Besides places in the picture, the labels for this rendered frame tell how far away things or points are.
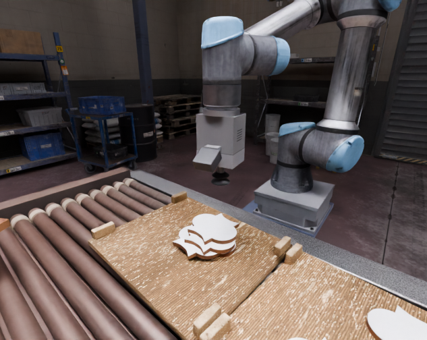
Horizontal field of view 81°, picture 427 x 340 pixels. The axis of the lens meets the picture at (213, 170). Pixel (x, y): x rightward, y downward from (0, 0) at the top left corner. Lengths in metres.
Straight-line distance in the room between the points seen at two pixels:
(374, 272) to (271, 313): 0.30
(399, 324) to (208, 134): 0.47
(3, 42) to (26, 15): 0.98
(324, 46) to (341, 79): 4.46
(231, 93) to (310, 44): 4.87
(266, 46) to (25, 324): 0.68
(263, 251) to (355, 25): 0.62
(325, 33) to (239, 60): 4.81
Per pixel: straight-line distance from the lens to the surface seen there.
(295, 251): 0.64
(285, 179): 0.90
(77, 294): 0.64
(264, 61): 0.54
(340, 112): 0.79
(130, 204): 0.94
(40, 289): 0.69
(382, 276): 0.73
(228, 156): 0.50
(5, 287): 0.74
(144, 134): 4.17
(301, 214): 0.86
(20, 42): 4.47
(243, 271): 0.60
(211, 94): 0.48
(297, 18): 0.80
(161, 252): 0.66
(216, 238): 0.61
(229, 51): 0.48
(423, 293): 0.73
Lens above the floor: 1.34
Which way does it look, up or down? 21 degrees down
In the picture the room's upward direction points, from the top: straight up
